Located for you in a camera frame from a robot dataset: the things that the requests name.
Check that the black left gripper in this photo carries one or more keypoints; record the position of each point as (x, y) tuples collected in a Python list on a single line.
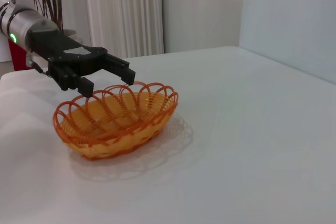
[(65, 49)]

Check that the orange woven plastic basket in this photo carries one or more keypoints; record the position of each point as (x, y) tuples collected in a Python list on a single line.
[(99, 151)]

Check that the white pleated curtain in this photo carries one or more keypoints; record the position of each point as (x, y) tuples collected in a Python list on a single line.
[(123, 11)]

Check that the red box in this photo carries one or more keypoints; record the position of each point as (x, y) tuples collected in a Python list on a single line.
[(19, 61)]

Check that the brown decorative twigs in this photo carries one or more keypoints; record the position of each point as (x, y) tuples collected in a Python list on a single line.
[(56, 6)]

